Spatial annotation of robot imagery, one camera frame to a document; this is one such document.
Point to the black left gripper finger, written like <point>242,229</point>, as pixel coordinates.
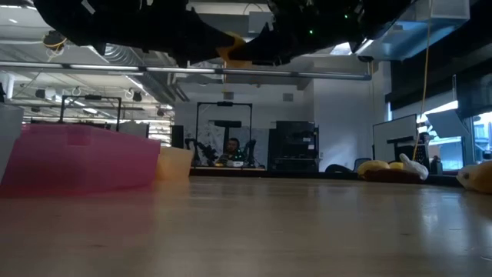
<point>200,42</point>

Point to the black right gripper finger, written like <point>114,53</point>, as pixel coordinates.
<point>265,50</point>

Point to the pale yellow lemon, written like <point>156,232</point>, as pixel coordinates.
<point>373,166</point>

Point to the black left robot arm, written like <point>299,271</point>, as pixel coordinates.
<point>96,23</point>

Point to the black background robot arm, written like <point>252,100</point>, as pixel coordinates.
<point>251,150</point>
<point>203,152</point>

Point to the grey ceiling box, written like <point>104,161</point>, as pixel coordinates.
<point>255,23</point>

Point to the grey ceiling pipe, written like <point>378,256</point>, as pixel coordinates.
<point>96,67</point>

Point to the black speaker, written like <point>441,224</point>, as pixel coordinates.
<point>177,136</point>

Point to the black cabinet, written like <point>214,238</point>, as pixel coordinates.
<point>293,146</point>

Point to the person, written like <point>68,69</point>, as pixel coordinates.
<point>232,152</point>

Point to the orange plastic basket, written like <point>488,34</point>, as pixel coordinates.
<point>175,163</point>

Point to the whiteboard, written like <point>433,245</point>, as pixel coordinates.
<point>394,131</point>

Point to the dark office chair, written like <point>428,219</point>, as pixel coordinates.
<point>338,168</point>

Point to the grey tilted screen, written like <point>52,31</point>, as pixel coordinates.
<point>447,125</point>

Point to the pink plastic basket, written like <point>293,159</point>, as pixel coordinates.
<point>77,161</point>

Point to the dark bottle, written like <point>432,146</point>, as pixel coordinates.
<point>436,166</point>

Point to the grey wall vent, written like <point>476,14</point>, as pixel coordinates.
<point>228,95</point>
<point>288,97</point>

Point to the black station frame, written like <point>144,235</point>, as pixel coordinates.
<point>90,97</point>
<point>225,104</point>

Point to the rectangular metal ceiling duct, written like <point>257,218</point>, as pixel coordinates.
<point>423,34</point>

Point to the black metal table frame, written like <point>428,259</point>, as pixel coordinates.
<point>307,174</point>

